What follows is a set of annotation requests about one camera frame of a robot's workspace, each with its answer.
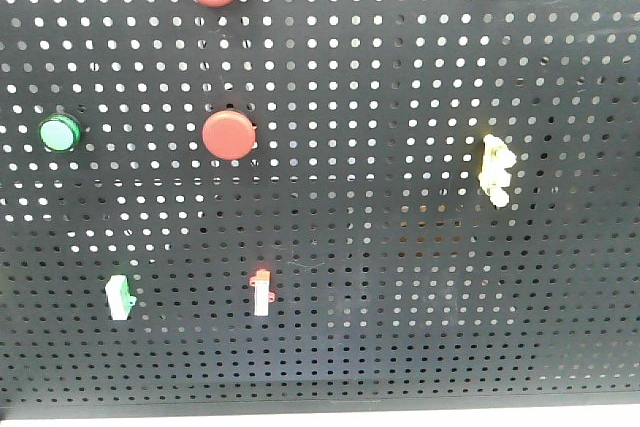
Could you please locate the lower red round button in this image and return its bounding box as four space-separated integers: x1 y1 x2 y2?
202 109 256 160

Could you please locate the green round button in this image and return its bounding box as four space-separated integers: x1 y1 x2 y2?
38 114 82 152

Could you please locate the black perforated pegboard panel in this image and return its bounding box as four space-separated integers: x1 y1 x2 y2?
1 0 639 419

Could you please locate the white standing desk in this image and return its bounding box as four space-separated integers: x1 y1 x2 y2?
1 404 639 427

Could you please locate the right red-white rocker switch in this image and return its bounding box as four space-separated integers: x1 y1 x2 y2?
249 269 275 317

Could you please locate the yellow toggle switch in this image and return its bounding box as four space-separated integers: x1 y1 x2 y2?
478 134 517 209

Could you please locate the middle white rocker switch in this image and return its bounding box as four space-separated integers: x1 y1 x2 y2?
105 275 137 321

